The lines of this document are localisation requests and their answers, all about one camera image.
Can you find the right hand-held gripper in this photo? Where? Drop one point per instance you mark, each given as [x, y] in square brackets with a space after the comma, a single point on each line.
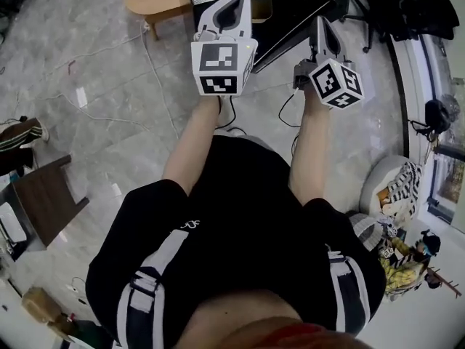
[336, 82]

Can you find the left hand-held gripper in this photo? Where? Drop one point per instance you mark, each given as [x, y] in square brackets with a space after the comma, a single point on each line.
[218, 62]

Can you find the person's right forearm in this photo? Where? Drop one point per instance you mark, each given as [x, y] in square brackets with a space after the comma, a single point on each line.
[309, 147]

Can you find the person's left forearm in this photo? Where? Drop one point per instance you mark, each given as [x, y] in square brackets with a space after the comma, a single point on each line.
[190, 147]

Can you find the yellow wooden box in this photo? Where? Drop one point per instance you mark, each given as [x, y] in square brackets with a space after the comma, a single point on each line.
[261, 11]

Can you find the black office chair base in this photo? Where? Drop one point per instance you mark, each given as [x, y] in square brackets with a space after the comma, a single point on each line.
[363, 16]

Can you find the black jacket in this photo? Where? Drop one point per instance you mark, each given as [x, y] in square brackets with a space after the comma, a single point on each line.
[425, 13]

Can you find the black headset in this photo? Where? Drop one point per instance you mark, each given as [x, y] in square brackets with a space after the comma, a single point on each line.
[436, 116]

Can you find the white round basket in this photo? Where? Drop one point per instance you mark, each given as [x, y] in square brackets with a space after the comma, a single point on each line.
[378, 180]

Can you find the black white striped cloth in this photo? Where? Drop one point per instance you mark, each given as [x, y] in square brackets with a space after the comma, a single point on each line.
[408, 184]

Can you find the grey knit beanie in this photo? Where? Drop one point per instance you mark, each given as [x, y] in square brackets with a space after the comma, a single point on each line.
[367, 231]

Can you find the person's black shirt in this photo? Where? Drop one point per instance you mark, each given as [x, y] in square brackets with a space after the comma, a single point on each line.
[239, 231]

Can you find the yellow patterned garment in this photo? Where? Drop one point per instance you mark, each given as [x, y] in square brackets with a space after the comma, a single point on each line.
[401, 275]

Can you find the dark wooden stool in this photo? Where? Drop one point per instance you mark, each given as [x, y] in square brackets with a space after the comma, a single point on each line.
[47, 202]

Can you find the wooden peg rack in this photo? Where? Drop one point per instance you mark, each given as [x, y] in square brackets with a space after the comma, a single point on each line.
[445, 284]

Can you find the white flat device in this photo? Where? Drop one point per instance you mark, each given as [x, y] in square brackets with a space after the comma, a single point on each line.
[11, 224]

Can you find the brown cardboard box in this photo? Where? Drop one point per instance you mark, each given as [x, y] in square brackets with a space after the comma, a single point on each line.
[40, 304]

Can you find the black desk frame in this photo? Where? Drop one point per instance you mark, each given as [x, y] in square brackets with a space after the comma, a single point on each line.
[287, 27]

